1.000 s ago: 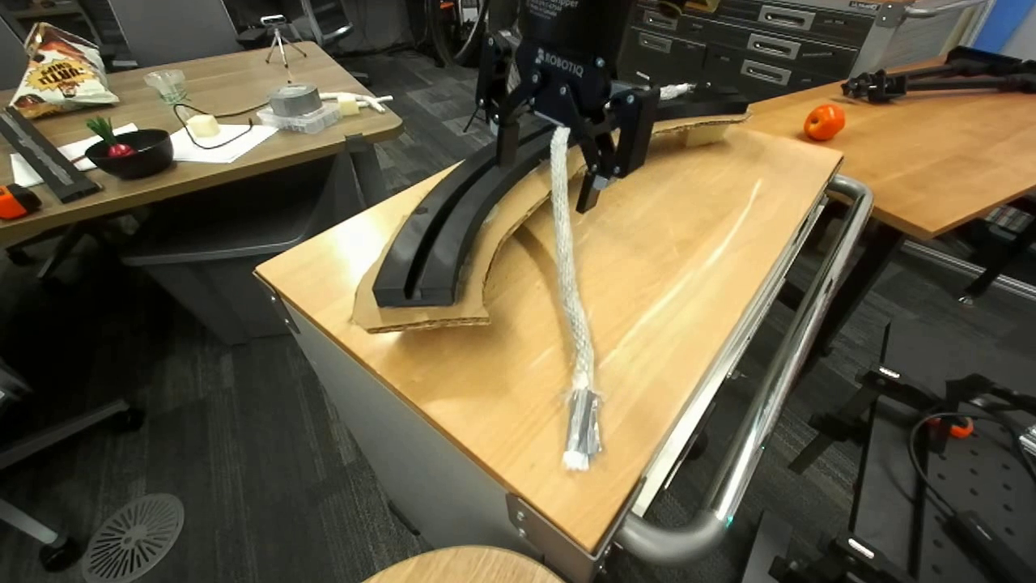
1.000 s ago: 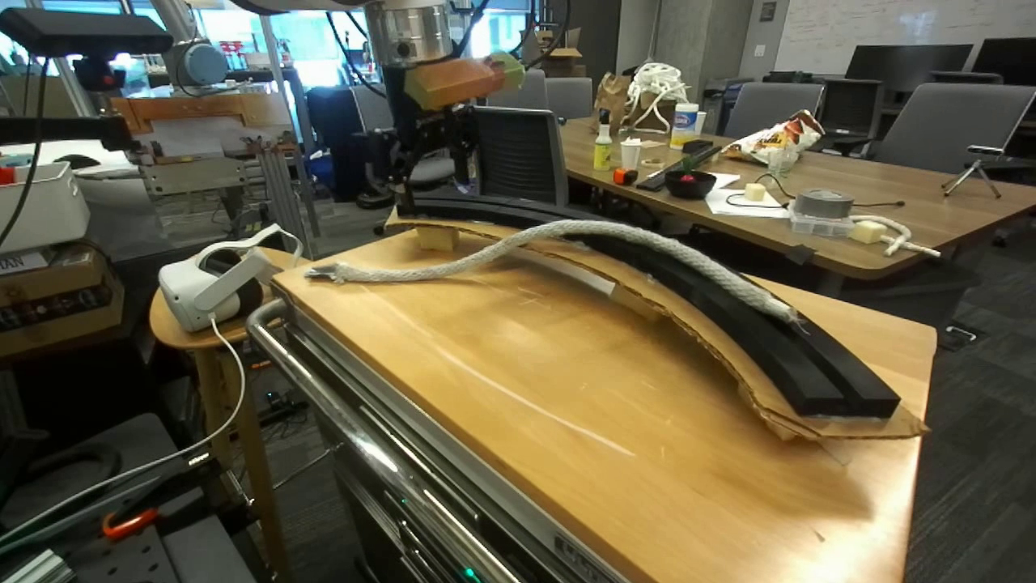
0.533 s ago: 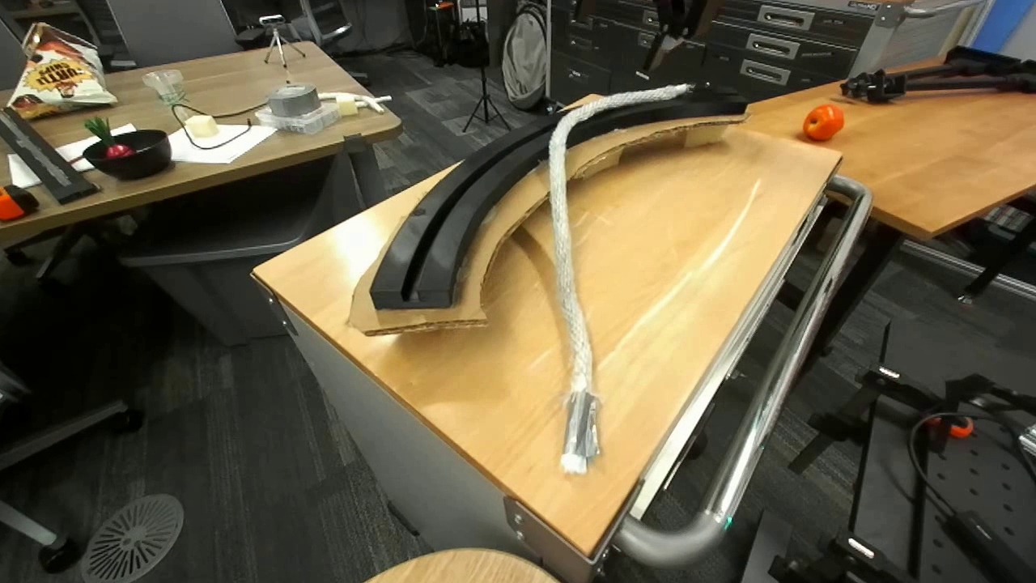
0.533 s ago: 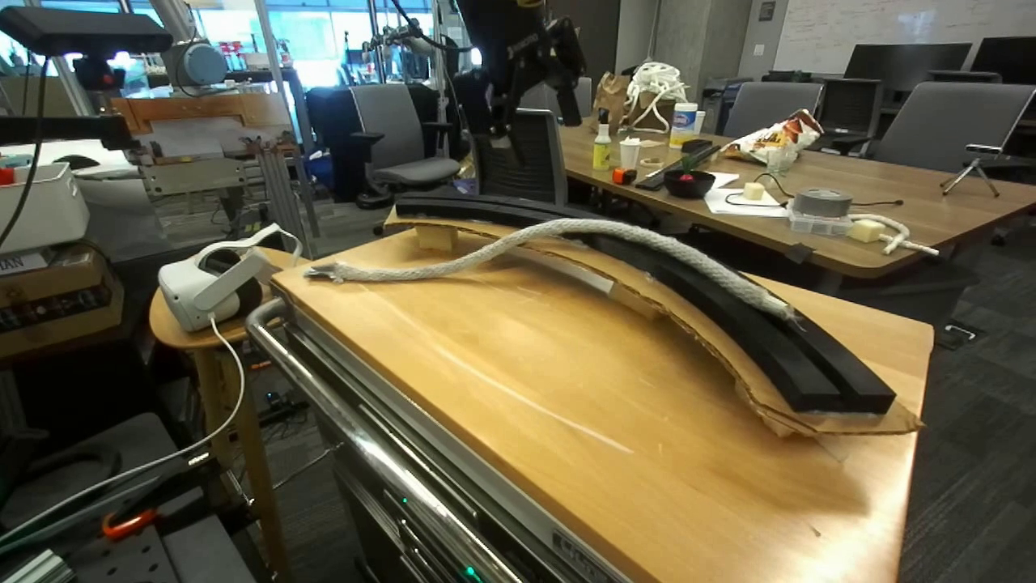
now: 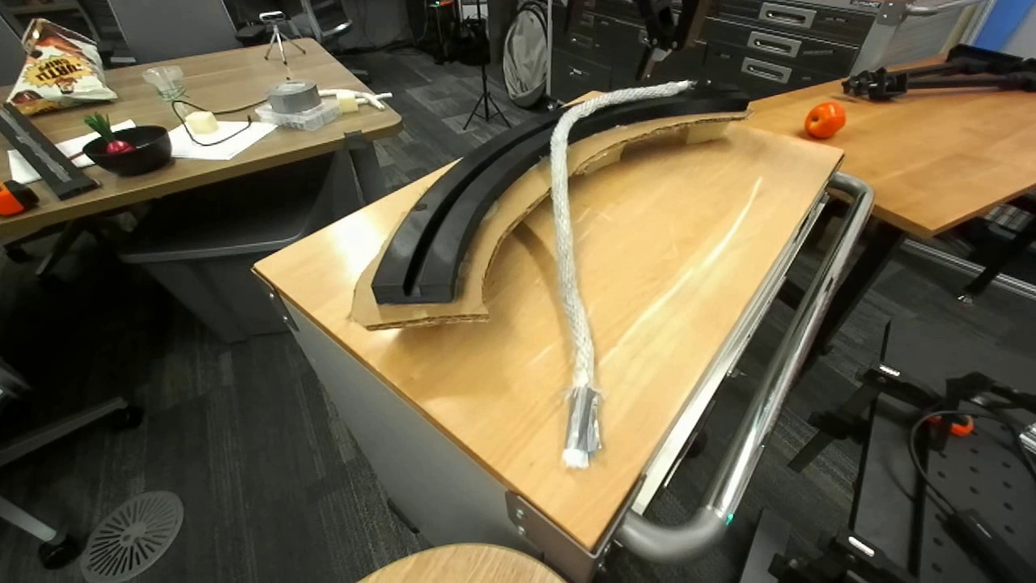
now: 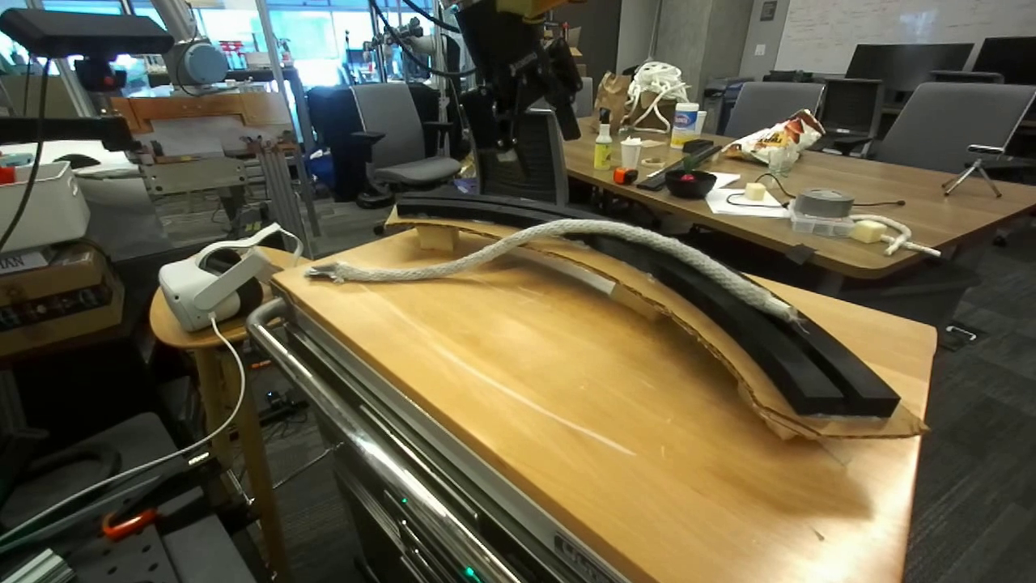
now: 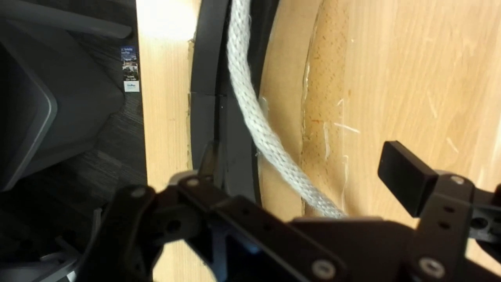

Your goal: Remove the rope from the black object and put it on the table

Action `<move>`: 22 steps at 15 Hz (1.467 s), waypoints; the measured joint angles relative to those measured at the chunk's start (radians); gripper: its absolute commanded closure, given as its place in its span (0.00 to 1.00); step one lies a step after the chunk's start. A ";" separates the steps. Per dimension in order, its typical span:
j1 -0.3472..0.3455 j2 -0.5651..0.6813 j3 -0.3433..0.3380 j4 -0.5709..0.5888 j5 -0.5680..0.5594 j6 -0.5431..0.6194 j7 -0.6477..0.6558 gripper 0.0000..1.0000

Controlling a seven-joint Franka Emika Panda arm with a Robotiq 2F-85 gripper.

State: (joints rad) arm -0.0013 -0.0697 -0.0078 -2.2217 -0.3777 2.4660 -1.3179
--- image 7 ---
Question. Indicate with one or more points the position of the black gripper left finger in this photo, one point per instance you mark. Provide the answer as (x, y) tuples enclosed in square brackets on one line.
[(157, 209)]

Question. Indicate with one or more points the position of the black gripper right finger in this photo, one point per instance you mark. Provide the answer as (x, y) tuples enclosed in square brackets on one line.
[(412, 181)]

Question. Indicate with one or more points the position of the black curved channel track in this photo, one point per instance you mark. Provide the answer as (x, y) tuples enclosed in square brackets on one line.
[(205, 79)]

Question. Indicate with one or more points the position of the small blue white label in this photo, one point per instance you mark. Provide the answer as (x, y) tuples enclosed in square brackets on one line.
[(128, 68)]

